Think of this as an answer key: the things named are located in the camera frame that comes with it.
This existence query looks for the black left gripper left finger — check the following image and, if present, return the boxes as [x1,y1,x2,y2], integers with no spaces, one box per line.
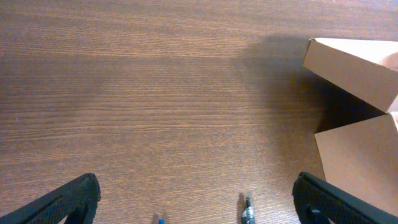
[1,173,101,224]

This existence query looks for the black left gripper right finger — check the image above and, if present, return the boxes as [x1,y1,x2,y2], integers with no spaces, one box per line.
[292,172,397,224]

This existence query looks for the black pen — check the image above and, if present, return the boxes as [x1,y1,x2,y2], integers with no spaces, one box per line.
[241,197,256,224]

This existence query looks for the brown cardboard box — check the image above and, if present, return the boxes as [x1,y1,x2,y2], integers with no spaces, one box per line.
[302,38,397,215]

